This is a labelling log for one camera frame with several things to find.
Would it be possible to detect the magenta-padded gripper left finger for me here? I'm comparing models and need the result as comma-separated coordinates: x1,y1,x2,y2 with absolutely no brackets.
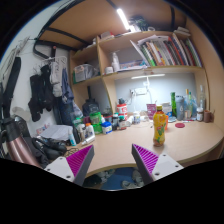
44,144,95,187

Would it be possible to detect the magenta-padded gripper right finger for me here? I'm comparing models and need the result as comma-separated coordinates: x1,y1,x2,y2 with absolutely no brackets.
131,143,185,186

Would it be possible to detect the yellow labelled drink bottle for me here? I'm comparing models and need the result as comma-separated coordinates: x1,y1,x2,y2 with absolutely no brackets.
152,105,169,148

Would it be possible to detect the silver tube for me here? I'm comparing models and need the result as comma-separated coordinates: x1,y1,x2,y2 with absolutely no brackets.
80,134,97,147

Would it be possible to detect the blue-capped white tube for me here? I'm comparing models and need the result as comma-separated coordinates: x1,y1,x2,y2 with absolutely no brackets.
67,129,78,147

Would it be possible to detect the orange-capped white bottle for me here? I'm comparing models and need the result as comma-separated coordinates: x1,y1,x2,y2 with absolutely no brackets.
84,122,96,139

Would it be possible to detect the white cylindrical bottle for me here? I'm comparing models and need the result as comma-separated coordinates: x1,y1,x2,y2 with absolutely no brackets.
132,111,142,125

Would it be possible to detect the blue labelled white bottle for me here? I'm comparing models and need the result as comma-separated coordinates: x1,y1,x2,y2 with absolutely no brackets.
100,121,113,135

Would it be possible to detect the green plastic container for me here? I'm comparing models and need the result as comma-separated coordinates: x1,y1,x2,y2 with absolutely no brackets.
89,111,103,134

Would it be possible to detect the dark bottle with red label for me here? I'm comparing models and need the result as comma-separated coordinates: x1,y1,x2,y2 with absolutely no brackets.
117,115,128,131

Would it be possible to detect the magenta drink carton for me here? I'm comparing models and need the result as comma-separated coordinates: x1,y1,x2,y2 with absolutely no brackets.
146,103,158,120

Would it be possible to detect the white and blue box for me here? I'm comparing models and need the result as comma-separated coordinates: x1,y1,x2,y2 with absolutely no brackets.
161,102,173,118

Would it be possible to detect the black bag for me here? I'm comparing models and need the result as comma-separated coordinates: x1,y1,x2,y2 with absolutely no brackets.
82,86,100,116

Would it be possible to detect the red and white canister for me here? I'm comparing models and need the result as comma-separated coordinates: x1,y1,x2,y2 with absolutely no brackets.
116,103,129,119

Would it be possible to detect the grey shaker bottle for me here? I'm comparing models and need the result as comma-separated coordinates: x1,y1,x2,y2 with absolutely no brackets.
175,95,185,121

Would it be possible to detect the green glass bottle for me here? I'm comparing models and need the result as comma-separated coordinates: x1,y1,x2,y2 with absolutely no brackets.
170,91,177,118

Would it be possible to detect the blue hanging garment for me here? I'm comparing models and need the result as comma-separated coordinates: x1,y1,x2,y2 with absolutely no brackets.
59,68,76,126

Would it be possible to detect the pink hair dryer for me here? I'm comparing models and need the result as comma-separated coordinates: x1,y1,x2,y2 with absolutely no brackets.
3,116,43,168

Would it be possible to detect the gold-capped clear glass bottle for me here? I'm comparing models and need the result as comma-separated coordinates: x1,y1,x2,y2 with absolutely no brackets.
184,88,191,119

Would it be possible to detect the brown jar with white lid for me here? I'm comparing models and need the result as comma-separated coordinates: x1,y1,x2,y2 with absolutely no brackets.
196,106,205,122

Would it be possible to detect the brown mug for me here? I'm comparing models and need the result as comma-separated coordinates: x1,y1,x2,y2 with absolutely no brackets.
203,109,214,124

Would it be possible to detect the black hanging garment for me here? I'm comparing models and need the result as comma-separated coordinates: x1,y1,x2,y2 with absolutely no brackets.
28,64,56,123

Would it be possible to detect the tall clear glass bottle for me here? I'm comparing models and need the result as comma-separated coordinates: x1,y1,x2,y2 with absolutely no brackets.
198,84,207,113

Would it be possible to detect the white hanging garment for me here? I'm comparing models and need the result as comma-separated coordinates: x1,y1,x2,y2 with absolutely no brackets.
49,61,64,98

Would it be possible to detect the white tube ceiling light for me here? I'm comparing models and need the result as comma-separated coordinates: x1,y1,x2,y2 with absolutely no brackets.
116,8,131,31

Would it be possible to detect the white wall power socket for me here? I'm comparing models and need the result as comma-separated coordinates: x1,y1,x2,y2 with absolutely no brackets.
130,87,148,97

